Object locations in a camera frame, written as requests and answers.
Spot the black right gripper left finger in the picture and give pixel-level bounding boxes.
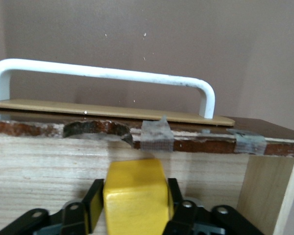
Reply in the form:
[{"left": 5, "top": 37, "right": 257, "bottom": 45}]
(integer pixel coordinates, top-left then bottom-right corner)
[{"left": 0, "top": 178, "right": 105, "bottom": 235}]

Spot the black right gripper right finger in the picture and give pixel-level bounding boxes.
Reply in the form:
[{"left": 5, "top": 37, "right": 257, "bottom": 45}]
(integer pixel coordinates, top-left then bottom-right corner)
[{"left": 163, "top": 178, "right": 263, "bottom": 235}]

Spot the yellow block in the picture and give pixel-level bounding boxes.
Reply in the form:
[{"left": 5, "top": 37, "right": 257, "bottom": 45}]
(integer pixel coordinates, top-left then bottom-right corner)
[{"left": 102, "top": 158, "right": 174, "bottom": 235}]

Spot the wooden drawer with white handle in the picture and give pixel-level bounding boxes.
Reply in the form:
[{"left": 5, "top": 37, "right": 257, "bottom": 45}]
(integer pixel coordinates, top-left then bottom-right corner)
[{"left": 0, "top": 58, "right": 294, "bottom": 235}]

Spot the gray tape piece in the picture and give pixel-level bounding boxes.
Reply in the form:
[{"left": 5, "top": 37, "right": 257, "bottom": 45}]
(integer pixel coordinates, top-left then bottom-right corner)
[
  {"left": 226, "top": 128, "right": 267, "bottom": 156},
  {"left": 140, "top": 115, "right": 174, "bottom": 153}
]

